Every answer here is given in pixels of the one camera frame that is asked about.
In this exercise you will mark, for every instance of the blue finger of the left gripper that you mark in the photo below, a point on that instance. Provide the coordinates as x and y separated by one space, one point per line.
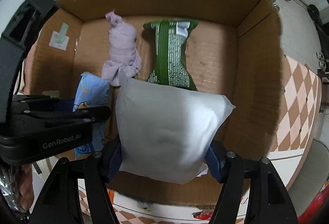
41 103

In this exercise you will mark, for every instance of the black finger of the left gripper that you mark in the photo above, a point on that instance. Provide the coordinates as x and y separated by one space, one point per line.
95 114

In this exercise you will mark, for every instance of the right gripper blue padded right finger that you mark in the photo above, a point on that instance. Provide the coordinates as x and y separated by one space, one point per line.
215 160

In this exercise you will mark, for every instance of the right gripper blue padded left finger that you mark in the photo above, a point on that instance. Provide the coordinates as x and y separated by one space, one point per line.
114 152

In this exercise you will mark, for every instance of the light blue tissue pack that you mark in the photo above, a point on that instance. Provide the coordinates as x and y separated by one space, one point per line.
92 91

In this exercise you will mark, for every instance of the white soft pouch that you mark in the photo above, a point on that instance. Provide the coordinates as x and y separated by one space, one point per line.
166 131

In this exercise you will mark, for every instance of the red snack packet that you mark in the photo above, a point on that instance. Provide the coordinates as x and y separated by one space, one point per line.
204 215

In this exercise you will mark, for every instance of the lilac cloth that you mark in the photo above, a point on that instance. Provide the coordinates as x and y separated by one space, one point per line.
122 50

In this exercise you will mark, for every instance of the green snack packet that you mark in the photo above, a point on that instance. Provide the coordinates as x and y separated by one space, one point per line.
170 45

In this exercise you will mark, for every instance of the orange snack packet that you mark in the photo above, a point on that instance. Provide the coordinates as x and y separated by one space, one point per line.
111 194

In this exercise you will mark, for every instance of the person's left hand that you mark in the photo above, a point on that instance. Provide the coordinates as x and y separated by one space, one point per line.
25 187

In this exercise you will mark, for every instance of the checkered table cloth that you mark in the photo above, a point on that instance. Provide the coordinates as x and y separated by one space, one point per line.
299 112

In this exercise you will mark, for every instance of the open cardboard box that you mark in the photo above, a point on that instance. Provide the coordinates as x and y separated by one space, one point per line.
228 47

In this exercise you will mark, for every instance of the red plastic bag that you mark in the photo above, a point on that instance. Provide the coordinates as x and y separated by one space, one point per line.
317 211

